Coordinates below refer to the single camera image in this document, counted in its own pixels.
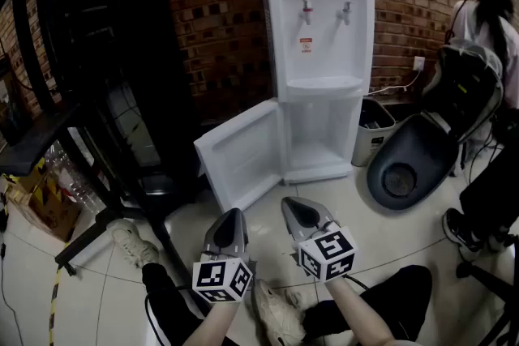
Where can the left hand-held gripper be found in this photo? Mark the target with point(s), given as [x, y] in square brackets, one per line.
[223, 275]

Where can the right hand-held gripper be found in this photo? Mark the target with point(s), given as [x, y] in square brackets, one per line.
[328, 251]

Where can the white cabinet door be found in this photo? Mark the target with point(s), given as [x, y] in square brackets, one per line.
[239, 158]

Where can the person's left forearm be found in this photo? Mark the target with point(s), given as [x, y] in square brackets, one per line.
[213, 322]

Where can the person's right forearm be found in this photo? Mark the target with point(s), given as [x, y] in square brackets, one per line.
[359, 316]

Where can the white dispenser tap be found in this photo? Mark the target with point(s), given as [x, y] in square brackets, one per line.
[346, 13]

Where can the red dispenser tap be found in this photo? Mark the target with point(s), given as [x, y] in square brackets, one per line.
[307, 12]

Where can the black glass-door cabinet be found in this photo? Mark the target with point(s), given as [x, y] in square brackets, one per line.
[121, 52]

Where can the person's left leg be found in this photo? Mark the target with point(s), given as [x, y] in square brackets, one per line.
[166, 296]

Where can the person's leg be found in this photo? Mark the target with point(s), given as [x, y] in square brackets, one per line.
[166, 296]
[401, 296]

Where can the person's right beige shoe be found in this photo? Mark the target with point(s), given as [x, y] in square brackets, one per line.
[277, 314]

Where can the person's beige shoe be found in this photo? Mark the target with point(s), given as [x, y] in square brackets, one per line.
[131, 241]
[277, 314]

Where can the person's right leg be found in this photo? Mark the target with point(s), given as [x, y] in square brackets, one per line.
[401, 296]

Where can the person's left beige shoe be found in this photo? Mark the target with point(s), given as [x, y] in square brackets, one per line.
[131, 241]

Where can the grey trash bin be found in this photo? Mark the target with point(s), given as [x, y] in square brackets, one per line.
[371, 133]

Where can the grey shell chair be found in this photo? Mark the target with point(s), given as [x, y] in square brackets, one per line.
[413, 158]

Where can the black tripod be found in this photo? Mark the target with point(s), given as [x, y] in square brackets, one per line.
[492, 287]

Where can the yellow black striped tape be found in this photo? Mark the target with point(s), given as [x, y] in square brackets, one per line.
[54, 296]

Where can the clear plastic bottles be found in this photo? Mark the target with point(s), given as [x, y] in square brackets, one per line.
[77, 182]

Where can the cardboard box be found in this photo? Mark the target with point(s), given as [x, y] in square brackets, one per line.
[50, 210]

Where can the red warning sticker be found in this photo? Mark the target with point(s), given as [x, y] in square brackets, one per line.
[306, 45]

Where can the black metal table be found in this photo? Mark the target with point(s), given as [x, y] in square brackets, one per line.
[36, 129]

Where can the white wall socket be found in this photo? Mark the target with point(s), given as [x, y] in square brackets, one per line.
[419, 63]

